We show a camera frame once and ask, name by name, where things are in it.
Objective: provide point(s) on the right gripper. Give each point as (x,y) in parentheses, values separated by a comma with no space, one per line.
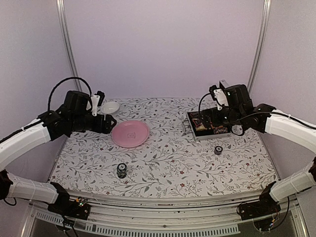
(217,121)

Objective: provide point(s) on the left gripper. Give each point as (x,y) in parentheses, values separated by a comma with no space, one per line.
(107,128)

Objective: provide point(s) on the aluminium poker case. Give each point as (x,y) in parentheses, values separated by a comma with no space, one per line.
(208,130)

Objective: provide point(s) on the black triangular dealer badge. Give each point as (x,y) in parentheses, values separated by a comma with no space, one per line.
(197,123)

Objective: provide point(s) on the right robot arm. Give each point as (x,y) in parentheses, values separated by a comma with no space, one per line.
(267,119)

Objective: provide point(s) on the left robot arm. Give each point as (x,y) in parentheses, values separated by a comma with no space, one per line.
(78,113)

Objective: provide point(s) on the white bowl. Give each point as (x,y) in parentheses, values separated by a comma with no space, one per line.
(110,107)

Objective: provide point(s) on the pink plate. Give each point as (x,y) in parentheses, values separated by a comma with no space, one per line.
(130,134)

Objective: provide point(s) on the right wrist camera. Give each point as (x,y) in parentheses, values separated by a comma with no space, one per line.
(231,97)

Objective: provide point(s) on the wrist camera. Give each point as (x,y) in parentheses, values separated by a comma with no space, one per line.
(97,100)
(231,97)

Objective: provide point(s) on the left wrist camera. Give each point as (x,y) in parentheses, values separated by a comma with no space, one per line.
(97,100)

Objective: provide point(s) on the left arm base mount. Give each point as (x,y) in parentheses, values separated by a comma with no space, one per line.
(78,208)

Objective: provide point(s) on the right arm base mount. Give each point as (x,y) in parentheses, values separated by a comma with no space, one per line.
(258,209)

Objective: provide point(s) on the front aluminium rail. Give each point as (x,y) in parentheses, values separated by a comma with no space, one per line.
(216,216)

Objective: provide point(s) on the right aluminium frame post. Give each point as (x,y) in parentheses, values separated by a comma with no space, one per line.
(260,44)

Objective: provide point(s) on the aluminium frame post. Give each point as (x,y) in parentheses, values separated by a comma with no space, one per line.
(260,44)
(66,36)

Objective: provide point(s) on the left aluminium frame post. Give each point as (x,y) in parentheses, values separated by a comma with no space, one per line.
(66,36)

